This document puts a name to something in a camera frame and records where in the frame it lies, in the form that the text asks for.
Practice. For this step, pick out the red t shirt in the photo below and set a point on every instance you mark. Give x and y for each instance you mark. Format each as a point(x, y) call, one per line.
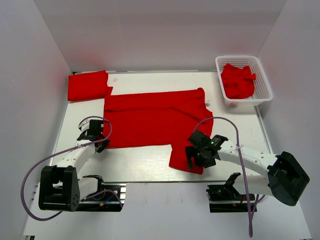
point(88, 86)
point(156, 119)

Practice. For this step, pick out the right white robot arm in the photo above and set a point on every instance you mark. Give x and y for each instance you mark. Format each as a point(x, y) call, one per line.
point(280, 176)

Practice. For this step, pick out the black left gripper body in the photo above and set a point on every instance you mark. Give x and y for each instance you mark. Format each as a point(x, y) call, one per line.
point(105, 143)

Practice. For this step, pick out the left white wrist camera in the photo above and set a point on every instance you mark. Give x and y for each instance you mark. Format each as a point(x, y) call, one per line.
point(85, 125)

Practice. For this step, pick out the white plastic mesh basket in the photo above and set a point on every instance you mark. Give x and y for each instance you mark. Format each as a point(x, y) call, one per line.
point(262, 90)

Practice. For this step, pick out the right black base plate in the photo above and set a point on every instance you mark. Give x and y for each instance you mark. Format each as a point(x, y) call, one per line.
point(225, 199)

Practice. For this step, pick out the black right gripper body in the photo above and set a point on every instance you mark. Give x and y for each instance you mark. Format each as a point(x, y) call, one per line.
point(202, 159)

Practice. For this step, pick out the crumpled red shirt in basket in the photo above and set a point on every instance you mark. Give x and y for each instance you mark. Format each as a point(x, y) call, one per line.
point(238, 83)

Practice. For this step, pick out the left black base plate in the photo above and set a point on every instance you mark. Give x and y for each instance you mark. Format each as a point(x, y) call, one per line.
point(107, 201)

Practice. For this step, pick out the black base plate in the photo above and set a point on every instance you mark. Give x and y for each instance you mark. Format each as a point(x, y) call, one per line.
point(225, 199)
point(107, 201)

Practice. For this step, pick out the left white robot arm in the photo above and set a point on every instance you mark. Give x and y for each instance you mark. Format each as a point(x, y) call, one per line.
point(60, 187)

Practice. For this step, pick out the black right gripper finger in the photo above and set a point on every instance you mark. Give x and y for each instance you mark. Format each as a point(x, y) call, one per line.
point(191, 152)
point(191, 161)

